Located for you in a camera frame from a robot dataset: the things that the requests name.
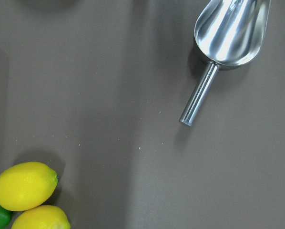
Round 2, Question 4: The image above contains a steel ice scoop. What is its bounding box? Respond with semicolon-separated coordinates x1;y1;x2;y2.
179;0;271;126

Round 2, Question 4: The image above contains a yellow lemon upper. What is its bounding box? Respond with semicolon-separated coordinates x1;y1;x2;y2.
0;162;59;211

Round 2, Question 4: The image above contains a yellow lemon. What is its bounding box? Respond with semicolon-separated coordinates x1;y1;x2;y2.
0;162;59;211
11;205;71;229

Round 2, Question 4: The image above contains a yellow lemon lower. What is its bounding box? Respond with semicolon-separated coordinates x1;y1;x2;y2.
11;205;71;229

